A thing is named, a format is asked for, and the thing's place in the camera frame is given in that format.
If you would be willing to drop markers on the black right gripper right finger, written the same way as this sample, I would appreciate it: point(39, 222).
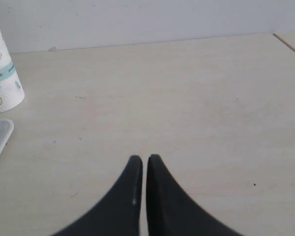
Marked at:
point(171, 211)

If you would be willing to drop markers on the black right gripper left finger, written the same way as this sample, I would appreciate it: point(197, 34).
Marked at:
point(118, 212)

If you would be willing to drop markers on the printed white paper towel roll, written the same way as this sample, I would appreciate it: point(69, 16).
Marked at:
point(11, 90)

